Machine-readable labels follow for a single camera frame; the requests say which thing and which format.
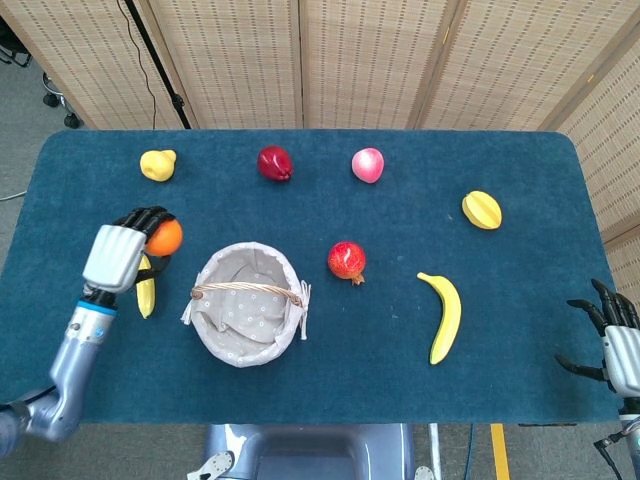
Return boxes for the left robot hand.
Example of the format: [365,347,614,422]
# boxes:
[82,205,177,294]

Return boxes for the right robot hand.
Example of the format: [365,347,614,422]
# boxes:
[553,278,640,399]

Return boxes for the orange fruit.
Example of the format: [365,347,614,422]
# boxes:
[145,218,184,258]

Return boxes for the robot base body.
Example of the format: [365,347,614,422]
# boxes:
[186,423,435,480]

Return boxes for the yellow pear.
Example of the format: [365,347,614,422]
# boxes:
[139,149,178,182]

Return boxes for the yellow banana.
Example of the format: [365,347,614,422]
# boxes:
[135,254,157,320]
[416,271,463,366]

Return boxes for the office chair wheeled base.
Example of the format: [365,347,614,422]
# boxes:
[41,72,82,129]

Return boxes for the dark red apple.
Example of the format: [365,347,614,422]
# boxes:
[257,145,294,183]

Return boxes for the yellow starfruit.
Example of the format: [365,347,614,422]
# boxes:
[461,190,503,231]

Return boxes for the black tripod stand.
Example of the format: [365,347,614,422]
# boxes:
[123,0,193,130]

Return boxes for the red pomegranate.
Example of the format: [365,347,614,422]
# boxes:
[327,241,368,286]

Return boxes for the blue table mat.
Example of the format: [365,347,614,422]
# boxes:
[0,129,623,426]

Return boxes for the pink peach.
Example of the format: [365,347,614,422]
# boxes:
[351,147,386,185]

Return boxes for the bamboo folding screen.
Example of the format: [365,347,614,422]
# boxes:
[0,0,640,321]

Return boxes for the cloth-lined basket with handle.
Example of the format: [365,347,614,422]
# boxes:
[180,241,312,369]

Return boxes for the blue cable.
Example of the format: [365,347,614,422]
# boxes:
[461,423,475,480]

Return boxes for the black hanging cable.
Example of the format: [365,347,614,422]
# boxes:
[115,0,159,130]

